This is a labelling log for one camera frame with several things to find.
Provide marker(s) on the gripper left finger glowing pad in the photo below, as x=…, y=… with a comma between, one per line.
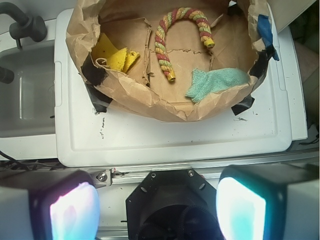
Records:
x=48, y=205

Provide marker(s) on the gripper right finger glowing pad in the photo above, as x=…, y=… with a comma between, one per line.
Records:
x=269, y=202

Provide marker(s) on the teal green cloth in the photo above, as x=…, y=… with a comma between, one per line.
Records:
x=214, y=81

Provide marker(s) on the yellow cloth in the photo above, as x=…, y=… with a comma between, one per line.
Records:
x=106, y=54

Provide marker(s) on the blue tape strip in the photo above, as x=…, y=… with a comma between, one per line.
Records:
x=264, y=28

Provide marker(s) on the dark grey faucet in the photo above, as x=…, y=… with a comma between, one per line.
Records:
x=25, y=26

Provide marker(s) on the brown paper bag basket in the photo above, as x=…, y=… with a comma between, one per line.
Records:
x=173, y=37

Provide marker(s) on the aluminium rail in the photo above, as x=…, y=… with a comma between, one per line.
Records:
x=211, y=168

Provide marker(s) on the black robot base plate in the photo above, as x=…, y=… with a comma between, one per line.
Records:
x=173, y=205

